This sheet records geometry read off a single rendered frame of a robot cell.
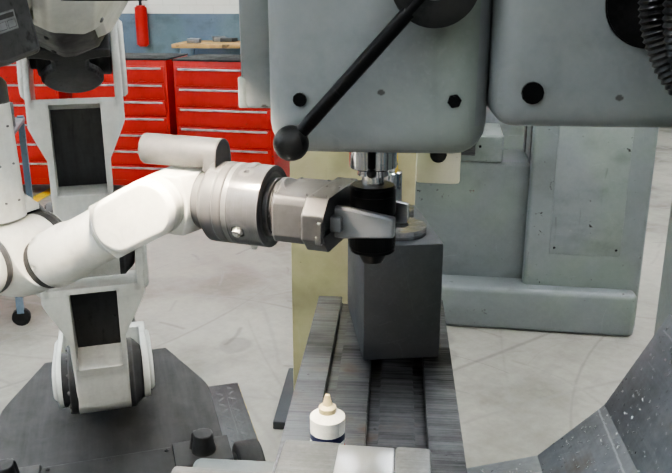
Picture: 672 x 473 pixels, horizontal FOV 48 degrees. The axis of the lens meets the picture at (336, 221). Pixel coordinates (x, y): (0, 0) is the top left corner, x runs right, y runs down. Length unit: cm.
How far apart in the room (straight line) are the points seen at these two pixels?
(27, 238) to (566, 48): 67
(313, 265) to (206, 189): 185
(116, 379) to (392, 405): 70
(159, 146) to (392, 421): 47
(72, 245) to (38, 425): 90
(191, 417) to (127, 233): 93
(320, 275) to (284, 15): 204
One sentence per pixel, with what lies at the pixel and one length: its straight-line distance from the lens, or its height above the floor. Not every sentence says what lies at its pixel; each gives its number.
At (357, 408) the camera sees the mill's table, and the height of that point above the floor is 90.
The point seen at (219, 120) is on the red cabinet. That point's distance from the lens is 545.
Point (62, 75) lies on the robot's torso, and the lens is 139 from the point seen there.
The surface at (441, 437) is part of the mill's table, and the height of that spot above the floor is 90.
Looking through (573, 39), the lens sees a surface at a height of 141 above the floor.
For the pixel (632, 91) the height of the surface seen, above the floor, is 137.
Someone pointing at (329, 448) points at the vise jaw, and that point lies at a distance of 79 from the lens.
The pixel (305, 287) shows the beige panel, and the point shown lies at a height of 46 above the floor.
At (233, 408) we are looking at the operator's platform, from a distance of 208.
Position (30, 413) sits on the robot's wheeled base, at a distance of 184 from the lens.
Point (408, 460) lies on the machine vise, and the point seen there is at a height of 101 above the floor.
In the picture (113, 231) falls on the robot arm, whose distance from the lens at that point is 86.
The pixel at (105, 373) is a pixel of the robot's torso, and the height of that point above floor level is 73.
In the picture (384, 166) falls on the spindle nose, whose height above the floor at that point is 129.
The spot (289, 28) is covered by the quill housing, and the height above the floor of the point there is 142.
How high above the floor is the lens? 145
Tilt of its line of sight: 17 degrees down
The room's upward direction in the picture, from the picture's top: straight up
